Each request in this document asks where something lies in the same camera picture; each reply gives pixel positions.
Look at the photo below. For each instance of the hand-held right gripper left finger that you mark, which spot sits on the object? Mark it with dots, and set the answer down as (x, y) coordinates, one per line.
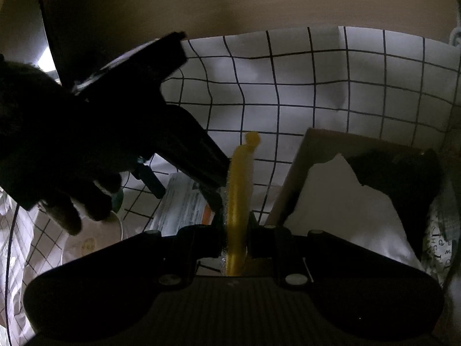
(201, 241)

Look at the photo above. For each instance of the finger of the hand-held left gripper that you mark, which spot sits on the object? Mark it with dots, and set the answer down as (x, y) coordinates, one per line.
(194, 147)
(151, 182)

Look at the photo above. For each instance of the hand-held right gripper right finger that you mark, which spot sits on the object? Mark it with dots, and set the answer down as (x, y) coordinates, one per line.
(273, 241)

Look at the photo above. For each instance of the yellow and white sponge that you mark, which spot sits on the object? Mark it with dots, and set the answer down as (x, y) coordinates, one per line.
(237, 202)

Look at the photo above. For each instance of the white cloth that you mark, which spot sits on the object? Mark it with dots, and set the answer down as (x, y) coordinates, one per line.
(342, 216)

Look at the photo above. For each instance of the pink cardboard box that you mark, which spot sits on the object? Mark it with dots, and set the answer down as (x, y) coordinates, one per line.
(306, 158)

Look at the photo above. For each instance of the large black plush toy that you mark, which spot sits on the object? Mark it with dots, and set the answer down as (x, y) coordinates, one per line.
(396, 176)

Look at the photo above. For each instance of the white packet orange label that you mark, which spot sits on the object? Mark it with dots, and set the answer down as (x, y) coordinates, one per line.
(180, 205)

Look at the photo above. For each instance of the white round plate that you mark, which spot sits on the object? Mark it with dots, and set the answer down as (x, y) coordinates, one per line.
(97, 238)

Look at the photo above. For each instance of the white checked tablecloth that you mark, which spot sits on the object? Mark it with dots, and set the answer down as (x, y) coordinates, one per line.
(306, 79)

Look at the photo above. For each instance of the printed grey cloth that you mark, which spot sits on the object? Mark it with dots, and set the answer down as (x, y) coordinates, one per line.
(439, 238)

